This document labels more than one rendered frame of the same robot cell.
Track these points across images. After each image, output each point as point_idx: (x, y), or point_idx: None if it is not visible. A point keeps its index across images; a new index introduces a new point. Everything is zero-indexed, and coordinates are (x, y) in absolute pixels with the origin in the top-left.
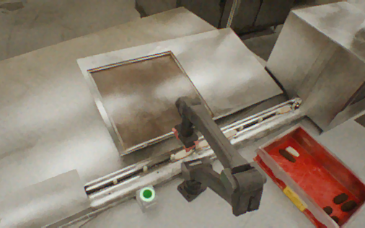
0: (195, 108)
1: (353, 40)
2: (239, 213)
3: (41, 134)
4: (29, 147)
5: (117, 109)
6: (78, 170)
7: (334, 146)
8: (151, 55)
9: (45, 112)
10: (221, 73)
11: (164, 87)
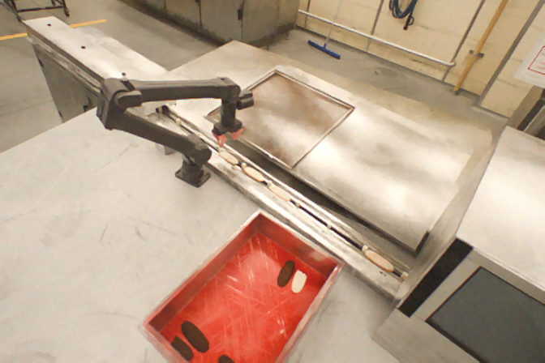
0: (216, 79)
1: (538, 211)
2: (97, 113)
3: None
4: None
5: None
6: (186, 108)
7: None
8: (332, 97)
9: (233, 81)
10: (370, 160)
11: (298, 118)
